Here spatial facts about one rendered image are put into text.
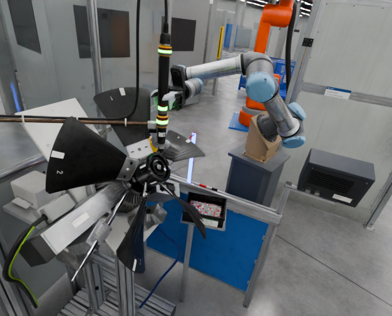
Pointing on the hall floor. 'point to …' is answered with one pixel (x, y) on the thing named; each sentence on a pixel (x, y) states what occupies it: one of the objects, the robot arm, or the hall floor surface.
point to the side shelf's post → (73, 279)
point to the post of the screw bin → (186, 261)
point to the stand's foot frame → (167, 309)
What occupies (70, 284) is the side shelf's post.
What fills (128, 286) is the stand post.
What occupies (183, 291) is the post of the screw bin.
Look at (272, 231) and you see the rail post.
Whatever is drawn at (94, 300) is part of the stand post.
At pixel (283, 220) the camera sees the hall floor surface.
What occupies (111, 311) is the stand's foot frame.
